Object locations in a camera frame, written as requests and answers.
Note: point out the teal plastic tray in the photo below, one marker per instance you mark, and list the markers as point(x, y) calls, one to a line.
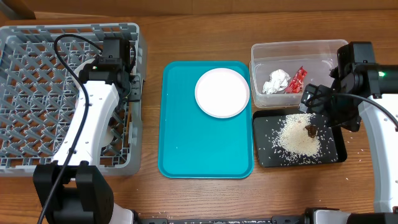
point(193, 144)

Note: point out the grey dish rack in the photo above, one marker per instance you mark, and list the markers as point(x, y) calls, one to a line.
point(38, 95)

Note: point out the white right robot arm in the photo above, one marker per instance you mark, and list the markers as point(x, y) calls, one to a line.
point(363, 92)

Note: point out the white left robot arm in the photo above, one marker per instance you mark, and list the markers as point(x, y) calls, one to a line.
point(71, 188)

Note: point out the large white plate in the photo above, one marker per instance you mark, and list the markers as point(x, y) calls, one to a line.
point(222, 93)

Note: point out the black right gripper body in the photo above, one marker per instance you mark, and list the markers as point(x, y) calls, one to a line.
point(337, 112)

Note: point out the clear plastic bin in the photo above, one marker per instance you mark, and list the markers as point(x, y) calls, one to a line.
point(317, 57)

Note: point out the brown food scrap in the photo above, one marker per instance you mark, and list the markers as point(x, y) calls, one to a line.
point(311, 131)

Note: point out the black waste tray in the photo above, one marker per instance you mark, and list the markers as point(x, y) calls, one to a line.
point(267, 155)

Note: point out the grey-white bowl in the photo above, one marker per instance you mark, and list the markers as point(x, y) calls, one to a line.
point(79, 68)

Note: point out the red snack wrapper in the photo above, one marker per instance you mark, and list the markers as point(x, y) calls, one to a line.
point(297, 83)

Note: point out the small pink-white bowl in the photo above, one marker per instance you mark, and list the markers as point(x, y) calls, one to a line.
point(106, 137)

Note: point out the white tissue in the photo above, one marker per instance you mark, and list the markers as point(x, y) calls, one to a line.
point(278, 81)

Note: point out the pile of rice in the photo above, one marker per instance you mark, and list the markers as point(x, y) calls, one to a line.
point(297, 137)

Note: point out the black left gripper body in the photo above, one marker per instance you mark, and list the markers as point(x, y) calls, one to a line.
point(134, 94)

